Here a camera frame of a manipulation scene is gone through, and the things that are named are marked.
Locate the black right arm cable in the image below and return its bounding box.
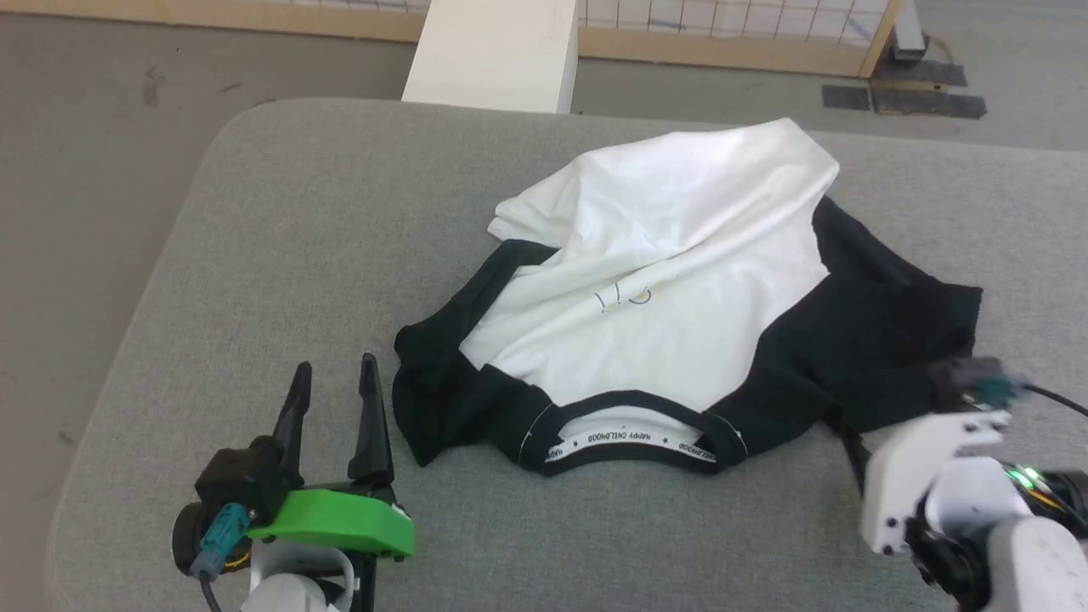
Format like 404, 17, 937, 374
977, 374, 1088, 419

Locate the small black floor plate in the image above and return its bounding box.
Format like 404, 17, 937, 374
821, 83, 873, 112

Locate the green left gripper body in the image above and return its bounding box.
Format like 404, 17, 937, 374
173, 480, 417, 581

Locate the grey metal partition foot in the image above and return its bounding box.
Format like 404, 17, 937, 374
888, 0, 933, 63

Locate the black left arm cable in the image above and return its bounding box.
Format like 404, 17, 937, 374
190, 501, 256, 612

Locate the white rectangular box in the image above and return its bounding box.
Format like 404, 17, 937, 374
401, 0, 581, 115

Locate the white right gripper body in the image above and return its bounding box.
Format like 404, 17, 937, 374
859, 410, 1014, 557

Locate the black and white t-shirt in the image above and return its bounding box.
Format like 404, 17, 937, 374
393, 117, 985, 477

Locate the large black floor plate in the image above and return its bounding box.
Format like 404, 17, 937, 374
869, 58, 988, 120

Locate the lemon print partition screen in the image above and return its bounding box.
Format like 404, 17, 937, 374
0, 0, 904, 79

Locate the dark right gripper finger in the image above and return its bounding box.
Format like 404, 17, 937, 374
837, 422, 873, 496

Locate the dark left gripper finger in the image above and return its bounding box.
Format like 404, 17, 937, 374
346, 353, 396, 492
270, 361, 314, 481

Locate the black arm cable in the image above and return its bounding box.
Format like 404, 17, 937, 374
977, 374, 1088, 419
190, 501, 256, 612

